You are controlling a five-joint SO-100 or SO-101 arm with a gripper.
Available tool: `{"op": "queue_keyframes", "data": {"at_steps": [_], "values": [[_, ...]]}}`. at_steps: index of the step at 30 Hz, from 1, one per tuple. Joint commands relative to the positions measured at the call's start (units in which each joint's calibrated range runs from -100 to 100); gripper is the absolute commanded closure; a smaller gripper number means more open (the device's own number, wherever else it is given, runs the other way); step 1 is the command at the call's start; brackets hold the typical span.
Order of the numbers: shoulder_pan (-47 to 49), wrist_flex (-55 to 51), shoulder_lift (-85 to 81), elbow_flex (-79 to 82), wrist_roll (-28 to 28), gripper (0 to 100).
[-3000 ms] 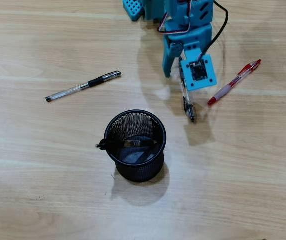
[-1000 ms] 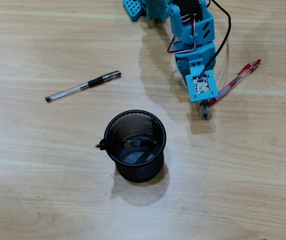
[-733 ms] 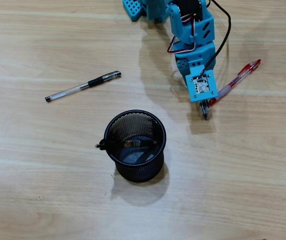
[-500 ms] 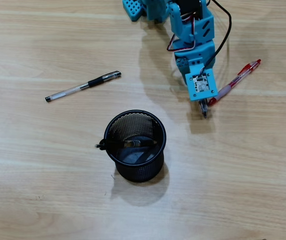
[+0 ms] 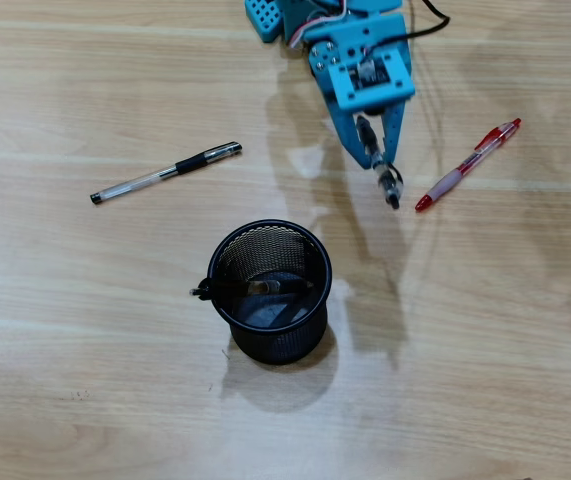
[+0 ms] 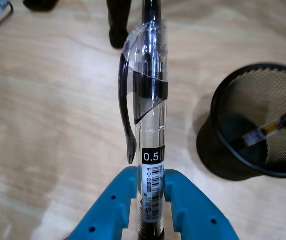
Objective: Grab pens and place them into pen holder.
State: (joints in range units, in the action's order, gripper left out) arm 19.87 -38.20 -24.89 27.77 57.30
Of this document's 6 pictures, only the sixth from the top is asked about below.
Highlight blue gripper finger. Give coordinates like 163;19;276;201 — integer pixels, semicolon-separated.
164;169;240;240
67;166;137;240

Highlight grey grip clear pen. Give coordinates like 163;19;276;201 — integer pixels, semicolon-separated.
117;0;170;240

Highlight black retractable pen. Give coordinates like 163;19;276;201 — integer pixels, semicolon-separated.
241;102;286;148

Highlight black mesh pen holder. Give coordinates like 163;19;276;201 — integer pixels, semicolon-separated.
196;63;286;182

